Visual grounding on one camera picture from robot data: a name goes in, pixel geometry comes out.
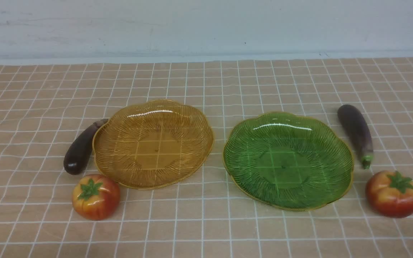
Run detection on red yellow toy tomato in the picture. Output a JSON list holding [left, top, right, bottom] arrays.
[[72, 174, 121, 221]]

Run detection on dark purple eggplant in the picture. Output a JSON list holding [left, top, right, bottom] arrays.
[[63, 119, 108, 175]]

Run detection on purple eggplant green stem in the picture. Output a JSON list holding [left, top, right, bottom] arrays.
[[337, 104, 374, 169]]

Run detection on amber plastic plate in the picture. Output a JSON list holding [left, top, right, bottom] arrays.
[[92, 99, 215, 190]]

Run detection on green plastic plate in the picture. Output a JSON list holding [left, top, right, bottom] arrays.
[[222, 111, 355, 211]]

